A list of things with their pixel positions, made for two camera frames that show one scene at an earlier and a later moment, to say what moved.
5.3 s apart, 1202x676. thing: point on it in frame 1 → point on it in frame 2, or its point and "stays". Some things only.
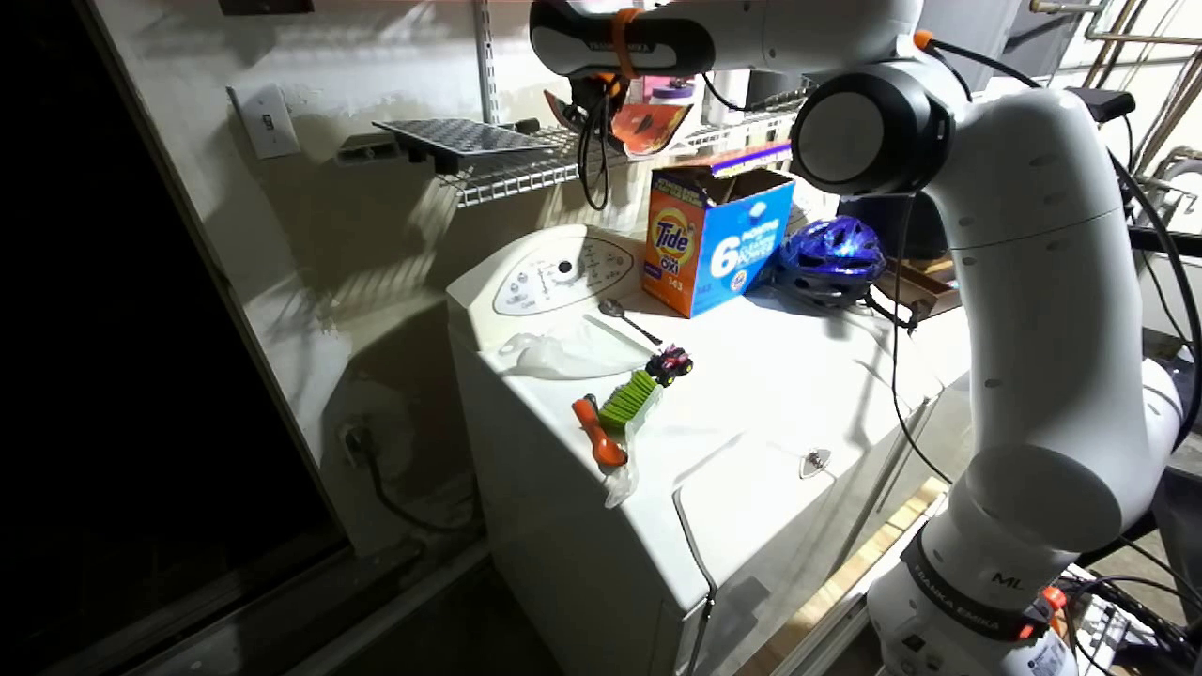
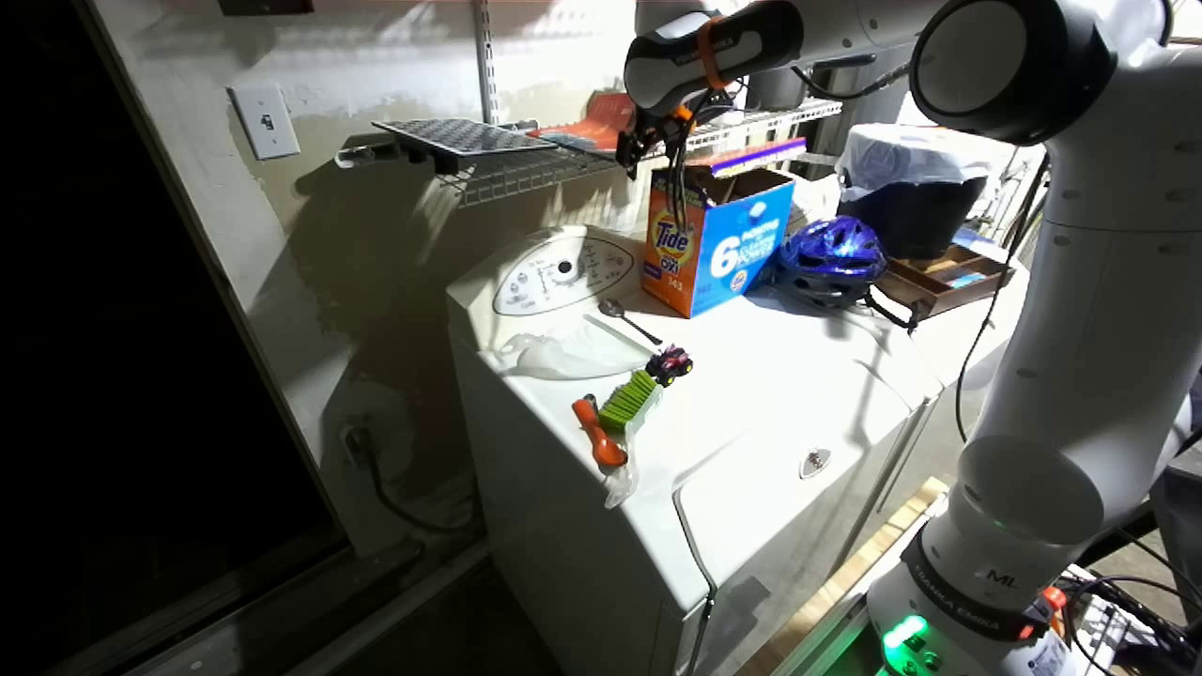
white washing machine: (650, 494) stays
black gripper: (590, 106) → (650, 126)
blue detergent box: (710, 235) stays
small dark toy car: (671, 361) stays
